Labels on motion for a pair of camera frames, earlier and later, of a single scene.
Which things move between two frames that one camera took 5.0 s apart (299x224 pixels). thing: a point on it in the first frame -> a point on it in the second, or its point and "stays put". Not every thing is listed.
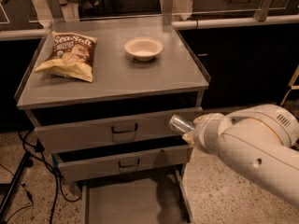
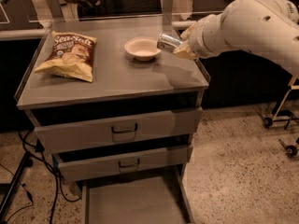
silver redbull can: x=179 y=124 -> x=167 y=42
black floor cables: x=39 y=150 stays put
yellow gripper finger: x=207 y=118 -> x=187 y=34
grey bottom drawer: x=158 y=200 stays put
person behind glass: x=103 y=0 stays put
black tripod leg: x=26 y=162 stays put
